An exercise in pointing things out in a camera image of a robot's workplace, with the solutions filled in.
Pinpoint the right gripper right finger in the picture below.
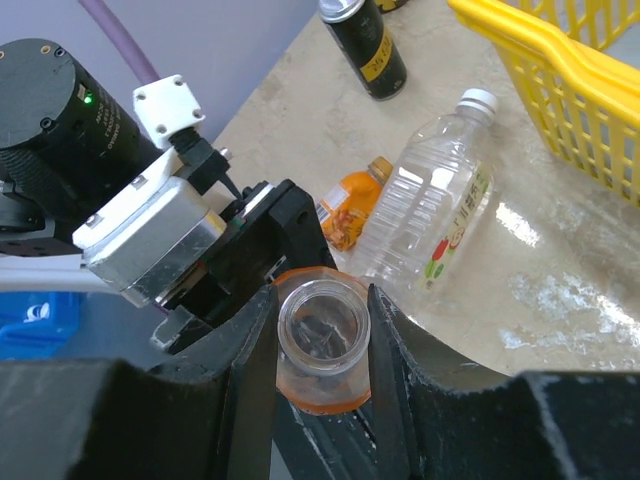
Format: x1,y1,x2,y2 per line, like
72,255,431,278
367,286,639,479

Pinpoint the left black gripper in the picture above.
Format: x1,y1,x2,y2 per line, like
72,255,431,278
154,179,336,355

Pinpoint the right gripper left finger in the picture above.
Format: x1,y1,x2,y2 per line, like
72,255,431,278
1,286,278,479

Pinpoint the small orange juice bottle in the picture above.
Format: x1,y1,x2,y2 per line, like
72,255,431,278
316,156,393,252

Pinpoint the orange label tea bottle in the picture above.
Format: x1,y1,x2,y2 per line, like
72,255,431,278
274,267,371,416

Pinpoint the clear water bottle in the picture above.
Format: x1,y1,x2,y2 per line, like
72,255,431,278
347,88,499,295

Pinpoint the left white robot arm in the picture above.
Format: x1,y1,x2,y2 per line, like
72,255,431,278
1,38,334,354

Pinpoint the blue plastic crate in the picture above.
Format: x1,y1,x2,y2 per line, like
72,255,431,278
1,291,86,360

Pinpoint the black drink can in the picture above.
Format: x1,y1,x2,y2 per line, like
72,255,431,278
318,0,407,100

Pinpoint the yellow plastic basket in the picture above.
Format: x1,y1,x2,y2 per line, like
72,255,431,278
449,1,639,205

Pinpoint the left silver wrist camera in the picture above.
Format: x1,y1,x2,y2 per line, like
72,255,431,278
72,148,226,307

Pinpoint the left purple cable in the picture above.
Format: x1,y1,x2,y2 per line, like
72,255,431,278
78,0,206,151

